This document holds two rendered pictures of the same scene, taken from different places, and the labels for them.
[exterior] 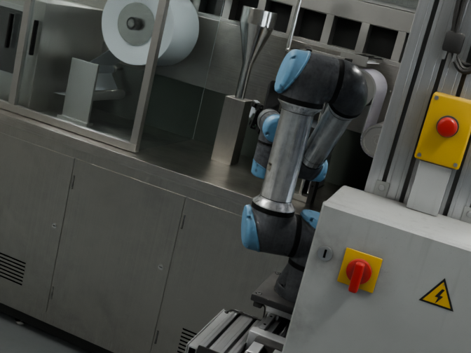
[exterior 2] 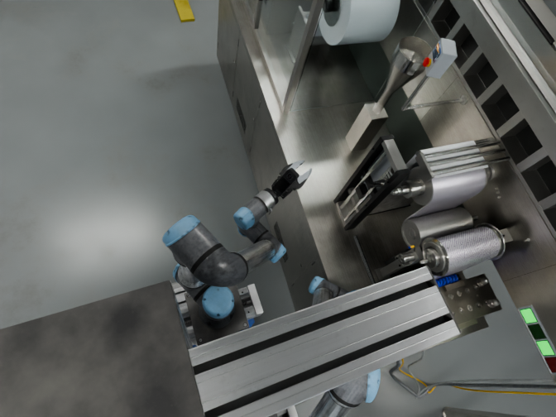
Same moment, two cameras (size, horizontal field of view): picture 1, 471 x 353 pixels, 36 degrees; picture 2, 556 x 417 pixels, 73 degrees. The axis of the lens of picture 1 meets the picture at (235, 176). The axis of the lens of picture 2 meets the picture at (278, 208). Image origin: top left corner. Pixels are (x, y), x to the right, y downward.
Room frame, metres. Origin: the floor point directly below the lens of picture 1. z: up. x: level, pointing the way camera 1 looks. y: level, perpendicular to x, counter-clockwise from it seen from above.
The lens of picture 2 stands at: (1.67, -0.44, 2.46)
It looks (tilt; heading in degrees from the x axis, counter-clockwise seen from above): 64 degrees down; 32
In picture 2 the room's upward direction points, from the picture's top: 24 degrees clockwise
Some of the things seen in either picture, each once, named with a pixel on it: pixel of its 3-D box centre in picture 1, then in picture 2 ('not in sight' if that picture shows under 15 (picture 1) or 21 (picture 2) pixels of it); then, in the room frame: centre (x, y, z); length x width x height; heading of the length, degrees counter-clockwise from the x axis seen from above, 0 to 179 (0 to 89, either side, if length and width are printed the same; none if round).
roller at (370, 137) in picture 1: (383, 138); (437, 227); (2.72, -0.51, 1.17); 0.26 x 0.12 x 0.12; 161
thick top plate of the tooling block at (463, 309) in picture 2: not in sight; (452, 304); (2.66, -0.81, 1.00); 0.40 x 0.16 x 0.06; 161
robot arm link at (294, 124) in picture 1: (287, 155); (193, 262); (1.83, -0.12, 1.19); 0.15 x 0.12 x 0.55; 100
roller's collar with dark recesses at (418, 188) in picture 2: not in sight; (413, 188); (2.63, -0.34, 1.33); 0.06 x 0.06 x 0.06; 71
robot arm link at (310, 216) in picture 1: (314, 238); (217, 301); (1.85, -0.25, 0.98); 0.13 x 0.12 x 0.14; 100
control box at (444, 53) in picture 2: not in sight; (438, 58); (2.78, -0.07, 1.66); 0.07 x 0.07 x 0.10; 48
